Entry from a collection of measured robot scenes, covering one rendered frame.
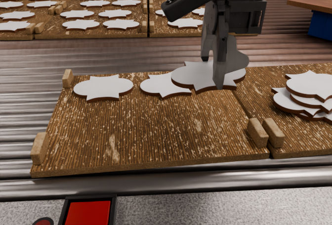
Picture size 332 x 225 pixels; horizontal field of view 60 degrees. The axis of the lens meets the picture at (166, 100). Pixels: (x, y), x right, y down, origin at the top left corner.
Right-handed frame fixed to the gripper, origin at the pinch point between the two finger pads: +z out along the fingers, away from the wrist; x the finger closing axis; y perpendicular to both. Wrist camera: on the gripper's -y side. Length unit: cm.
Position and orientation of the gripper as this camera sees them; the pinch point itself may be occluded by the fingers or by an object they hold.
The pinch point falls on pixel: (208, 72)
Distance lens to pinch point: 55.1
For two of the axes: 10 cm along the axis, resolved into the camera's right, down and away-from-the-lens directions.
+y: 9.9, -0.4, 1.0
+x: -1.1, -5.2, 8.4
